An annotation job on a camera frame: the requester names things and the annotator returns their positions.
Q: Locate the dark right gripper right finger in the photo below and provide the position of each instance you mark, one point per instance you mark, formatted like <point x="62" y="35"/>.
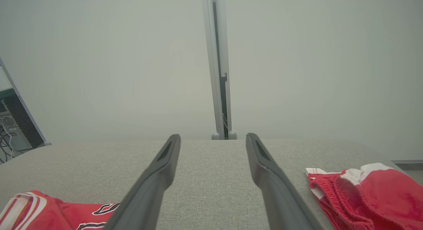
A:
<point x="281" y="197"/>

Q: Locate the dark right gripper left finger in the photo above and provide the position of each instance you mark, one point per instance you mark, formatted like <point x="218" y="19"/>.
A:
<point x="148" y="193"/>

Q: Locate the red jersey with white stripes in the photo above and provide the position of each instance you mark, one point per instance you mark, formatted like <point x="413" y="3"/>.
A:
<point x="56" y="213"/>

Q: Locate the red shorts with white trim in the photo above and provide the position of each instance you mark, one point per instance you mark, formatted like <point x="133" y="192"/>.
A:
<point x="380" y="200"/>

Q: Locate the black computer tower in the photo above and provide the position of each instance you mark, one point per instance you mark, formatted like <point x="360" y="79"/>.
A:
<point x="19" y="121"/>

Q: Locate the grey partition post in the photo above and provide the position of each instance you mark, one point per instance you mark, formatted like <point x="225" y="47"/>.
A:
<point x="216" y="58"/>

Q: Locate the grey metal frame leg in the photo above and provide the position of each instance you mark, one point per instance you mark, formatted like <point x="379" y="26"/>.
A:
<point x="23" y="104"/>

